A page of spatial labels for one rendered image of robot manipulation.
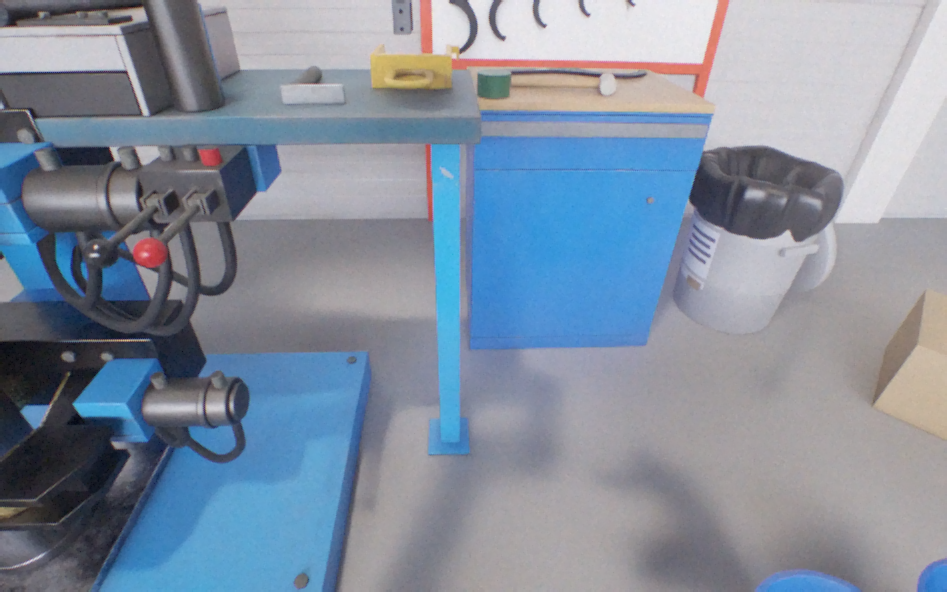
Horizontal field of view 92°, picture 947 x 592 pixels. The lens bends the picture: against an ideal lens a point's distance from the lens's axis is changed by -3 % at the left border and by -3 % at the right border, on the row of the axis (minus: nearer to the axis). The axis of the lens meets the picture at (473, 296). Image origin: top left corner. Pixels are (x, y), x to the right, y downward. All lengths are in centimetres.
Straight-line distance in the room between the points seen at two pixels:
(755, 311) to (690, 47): 138
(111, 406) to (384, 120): 77
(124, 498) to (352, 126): 113
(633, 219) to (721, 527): 96
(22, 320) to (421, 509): 107
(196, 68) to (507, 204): 97
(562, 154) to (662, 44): 137
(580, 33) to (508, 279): 141
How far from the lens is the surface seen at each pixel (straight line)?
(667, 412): 181
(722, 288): 214
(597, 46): 269
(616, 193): 163
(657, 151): 162
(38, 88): 102
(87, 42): 95
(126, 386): 119
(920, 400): 219
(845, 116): 349
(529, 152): 150
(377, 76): 101
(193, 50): 91
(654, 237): 175
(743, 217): 196
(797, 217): 201
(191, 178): 81
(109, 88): 96
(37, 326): 140
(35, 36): 99
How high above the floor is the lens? 126
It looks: 35 degrees down
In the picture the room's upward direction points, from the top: 1 degrees clockwise
